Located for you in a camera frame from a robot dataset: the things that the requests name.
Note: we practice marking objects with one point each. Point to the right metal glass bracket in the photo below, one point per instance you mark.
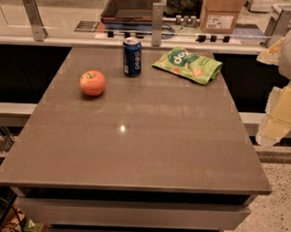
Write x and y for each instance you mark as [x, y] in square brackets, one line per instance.
[278, 24]

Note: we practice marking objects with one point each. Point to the green rice chip bag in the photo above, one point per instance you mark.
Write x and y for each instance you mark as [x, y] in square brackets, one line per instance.
[197, 68]

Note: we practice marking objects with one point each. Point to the red apple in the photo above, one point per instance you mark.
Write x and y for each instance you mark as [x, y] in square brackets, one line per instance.
[92, 83]

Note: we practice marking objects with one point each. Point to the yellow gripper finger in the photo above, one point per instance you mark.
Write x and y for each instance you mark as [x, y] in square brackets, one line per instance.
[271, 55]
[276, 123]

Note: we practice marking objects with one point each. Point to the orange rimmed tray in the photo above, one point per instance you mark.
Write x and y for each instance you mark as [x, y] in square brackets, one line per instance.
[129, 10]

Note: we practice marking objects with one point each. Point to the metal glass bracket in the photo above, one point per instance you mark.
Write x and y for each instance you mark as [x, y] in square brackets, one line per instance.
[278, 24]
[157, 14]
[36, 22]

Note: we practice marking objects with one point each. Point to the blue soda can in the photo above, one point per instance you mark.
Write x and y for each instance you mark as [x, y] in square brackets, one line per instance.
[132, 56]

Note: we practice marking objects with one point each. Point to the colourful bag on floor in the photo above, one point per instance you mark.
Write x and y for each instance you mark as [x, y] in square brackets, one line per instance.
[19, 222]

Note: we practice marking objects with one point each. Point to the middle metal glass bracket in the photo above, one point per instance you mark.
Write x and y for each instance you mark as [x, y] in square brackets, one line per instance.
[157, 14]

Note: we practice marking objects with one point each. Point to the left metal glass bracket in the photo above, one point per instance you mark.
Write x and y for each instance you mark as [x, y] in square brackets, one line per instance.
[36, 22]

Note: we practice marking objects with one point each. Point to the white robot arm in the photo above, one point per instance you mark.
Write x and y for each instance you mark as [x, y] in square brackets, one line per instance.
[284, 65]

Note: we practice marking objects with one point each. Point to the glass railing panel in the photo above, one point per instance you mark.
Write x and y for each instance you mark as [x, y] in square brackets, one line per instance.
[61, 16]

